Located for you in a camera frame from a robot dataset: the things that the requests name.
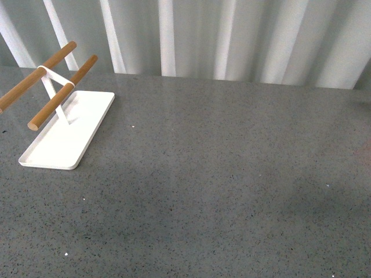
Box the white towel rack stand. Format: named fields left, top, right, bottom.
left=1, top=41, right=115, bottom=170

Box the white curtain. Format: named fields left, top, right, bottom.
left=1, top=1, right=370, bottom=90

